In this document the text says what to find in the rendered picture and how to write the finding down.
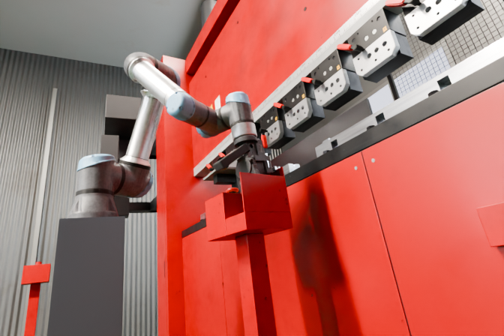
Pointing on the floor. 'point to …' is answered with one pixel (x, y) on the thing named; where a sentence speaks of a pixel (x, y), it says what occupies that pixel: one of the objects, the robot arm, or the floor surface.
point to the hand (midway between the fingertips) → (252, 205)
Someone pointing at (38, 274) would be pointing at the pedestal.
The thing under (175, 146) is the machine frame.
